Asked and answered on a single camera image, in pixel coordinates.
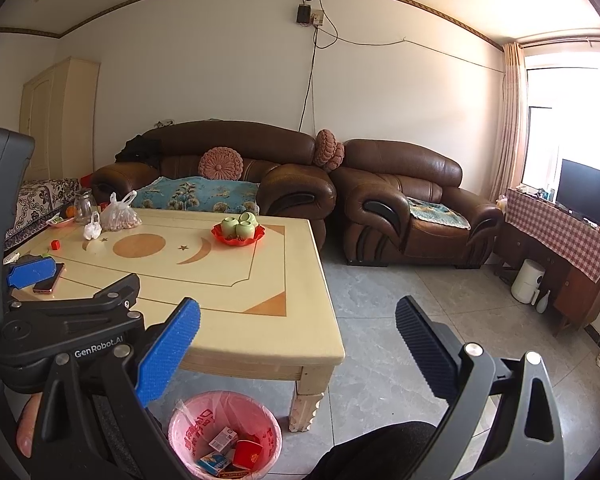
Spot person's right leg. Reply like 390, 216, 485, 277
310, 420, 438, 480

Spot blue patterned seat cloth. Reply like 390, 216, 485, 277
406, 196, 472, 231

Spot beige curtain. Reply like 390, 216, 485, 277
489, 42, 528, 206

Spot blue cartoon box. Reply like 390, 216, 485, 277
197, 450, 231, 476

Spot red fruit tray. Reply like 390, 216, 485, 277
211, 223, 266, 247

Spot red checked tablecloth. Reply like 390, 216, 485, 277
505, 187, 600, 283

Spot blue floral blanket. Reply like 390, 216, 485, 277
132, 176, 261, 216

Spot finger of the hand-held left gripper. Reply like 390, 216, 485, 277
2, 255, 57, 293
7, 272, 142, 318

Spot white round appliance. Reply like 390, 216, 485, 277
511, 259, 546, 304

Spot brown leather armchair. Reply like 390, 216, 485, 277
330, 139, 505, 268

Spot brown leather sofa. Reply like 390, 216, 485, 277
90, 121, 337, 251

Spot red paper cup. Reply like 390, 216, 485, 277
232, 439, 263, 471

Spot wooden sideboard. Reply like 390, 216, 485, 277
495, 220, 600, 336

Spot clear bag of nuts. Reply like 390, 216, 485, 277
100, 191, 142, 232

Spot black monitor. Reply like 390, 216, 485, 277
555, 158, 600, 228

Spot smartphone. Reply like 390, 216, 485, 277
32, 262, 66, 294

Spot purple floral blanket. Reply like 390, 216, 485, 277
4, 177, 81, 251

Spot cream wooden table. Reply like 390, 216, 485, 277
5, 207, 345, 433

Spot window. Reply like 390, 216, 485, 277
522, 55, 600, 226

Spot cream wardrobe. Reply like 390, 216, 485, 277
20, 56, 102, 181

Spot pink round cushion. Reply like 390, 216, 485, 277
315, 129, 346, 168
199, 146, 244, 181

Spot black clothes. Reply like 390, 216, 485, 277
115, 135, 163, 166

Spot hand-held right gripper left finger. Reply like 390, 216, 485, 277
30, 297, 202, 480

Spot white blue carton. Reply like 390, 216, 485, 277
209, 426, 238, 453

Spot person's left hand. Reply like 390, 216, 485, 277
16, 394, 45, 458

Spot pink trash bin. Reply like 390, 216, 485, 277
168, 391, 282, 480

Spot glass jar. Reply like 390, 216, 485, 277
74, 188, 98, 225

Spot black wall cable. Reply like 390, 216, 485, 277
299, 0, 505, 133

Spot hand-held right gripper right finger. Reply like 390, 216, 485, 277
395, 295, 566, 480

